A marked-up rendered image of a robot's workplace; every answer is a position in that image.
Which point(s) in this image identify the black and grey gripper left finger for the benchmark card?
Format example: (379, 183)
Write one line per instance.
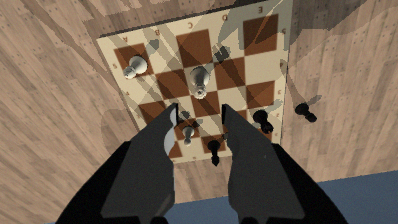
(135, 184)

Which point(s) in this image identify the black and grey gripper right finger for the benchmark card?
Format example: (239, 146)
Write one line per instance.
(266, 183)

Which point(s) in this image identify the white pawn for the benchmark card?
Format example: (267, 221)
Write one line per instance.
(188, 132)

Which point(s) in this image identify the brown and cream chessboard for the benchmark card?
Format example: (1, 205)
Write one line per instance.
(243, 49)

